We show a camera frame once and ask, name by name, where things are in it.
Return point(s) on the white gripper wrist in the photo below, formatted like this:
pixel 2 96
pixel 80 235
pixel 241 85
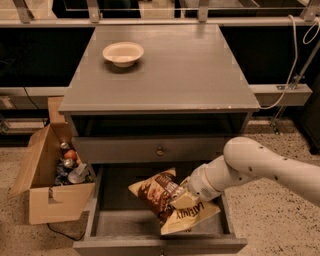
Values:
pixel 200 184

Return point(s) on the brown yellow chip bag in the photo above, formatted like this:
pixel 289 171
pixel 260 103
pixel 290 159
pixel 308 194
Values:
pixel 157 192

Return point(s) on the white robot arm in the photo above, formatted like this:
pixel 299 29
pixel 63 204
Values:
pixel 242 161

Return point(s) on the round metal drawer knob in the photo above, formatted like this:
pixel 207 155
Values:
pixel 160 152

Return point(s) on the open grey bottom drawer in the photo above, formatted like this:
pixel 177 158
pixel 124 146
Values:
pixel 120 224

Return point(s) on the closed grey upper drawer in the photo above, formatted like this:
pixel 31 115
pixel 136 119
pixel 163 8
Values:
pixel 143 150

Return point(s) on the grey wooden drawer cabinet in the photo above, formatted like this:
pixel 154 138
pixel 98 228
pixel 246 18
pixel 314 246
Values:
pixel 163 124

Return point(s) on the silver soda can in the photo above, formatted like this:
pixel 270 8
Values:
pixel 69 163

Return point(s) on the silver can top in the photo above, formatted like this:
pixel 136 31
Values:
pixel 65 146

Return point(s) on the open cardboard box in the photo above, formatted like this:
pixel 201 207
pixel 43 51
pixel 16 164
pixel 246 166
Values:
pixel 49 203

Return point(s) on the white paper bowl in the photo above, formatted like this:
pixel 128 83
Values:
pixel 123 54

